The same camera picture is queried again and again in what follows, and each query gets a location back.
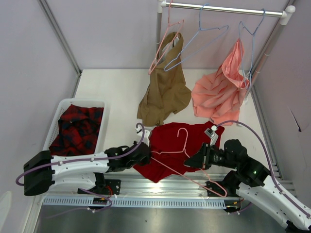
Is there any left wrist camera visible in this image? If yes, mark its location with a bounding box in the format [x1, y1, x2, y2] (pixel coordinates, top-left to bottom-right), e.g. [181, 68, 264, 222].
[136, 129, 151, 146]

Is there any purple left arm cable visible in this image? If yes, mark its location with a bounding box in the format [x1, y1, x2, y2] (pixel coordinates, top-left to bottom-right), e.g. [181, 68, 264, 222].
[16, 122, 146, 215]

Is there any tan brown skirt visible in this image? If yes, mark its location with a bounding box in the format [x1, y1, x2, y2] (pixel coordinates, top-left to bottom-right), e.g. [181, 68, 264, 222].
[137, 33, 191, 127]

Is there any pink hanger with brown skirt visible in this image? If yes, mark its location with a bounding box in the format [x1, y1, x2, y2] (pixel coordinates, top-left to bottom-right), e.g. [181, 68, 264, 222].
[148, 0, 184, 75]

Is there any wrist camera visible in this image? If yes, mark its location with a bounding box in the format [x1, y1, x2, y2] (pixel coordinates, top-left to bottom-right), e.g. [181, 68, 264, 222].
[136, 129, 151, 146]
[205, 125, 218, 146]

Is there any white plastic basket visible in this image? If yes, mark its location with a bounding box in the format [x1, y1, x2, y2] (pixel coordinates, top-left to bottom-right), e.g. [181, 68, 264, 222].
[43, 98, 109, 153]

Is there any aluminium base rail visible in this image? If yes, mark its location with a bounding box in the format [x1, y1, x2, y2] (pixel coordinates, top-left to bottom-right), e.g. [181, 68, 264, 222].
[42, 174, 243, 209]

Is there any red skirt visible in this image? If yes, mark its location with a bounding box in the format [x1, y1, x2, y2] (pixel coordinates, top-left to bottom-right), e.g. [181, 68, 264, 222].
[134, 121, 213, 183]

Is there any light blue empty hanger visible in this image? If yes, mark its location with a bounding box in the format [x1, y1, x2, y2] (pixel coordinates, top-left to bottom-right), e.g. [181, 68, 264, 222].
[164, 2, 229, 72]

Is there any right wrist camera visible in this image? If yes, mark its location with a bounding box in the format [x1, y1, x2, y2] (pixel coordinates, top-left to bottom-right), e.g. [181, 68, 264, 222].
[205, 125, 218, 146]

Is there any metal clothes rack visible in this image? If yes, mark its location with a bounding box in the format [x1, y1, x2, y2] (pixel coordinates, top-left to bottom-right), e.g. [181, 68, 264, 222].
[156, 0, 296, 94]

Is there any salmon pink skirt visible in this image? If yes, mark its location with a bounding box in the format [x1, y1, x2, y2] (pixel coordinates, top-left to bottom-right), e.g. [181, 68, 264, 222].
[191, 39, 250, 124]

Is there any blue hanger with pink skirt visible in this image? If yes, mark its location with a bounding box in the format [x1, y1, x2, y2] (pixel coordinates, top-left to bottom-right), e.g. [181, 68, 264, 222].
[238, 8, 266, 90]

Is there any red plaid garment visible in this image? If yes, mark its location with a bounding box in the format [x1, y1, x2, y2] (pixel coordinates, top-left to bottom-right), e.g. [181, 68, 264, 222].
[49, 104, 104, 156]

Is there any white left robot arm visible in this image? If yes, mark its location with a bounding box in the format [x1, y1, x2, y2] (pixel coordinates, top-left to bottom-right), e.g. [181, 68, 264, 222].
[23, 142, 151, 196]

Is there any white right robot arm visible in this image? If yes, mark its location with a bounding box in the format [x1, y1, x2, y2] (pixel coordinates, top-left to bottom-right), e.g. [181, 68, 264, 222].
[184, 139, 311, 233]

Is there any pink wire hanger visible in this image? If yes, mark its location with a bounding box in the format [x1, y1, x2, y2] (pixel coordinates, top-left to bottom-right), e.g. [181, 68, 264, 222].
[151, 127, 227, 198]

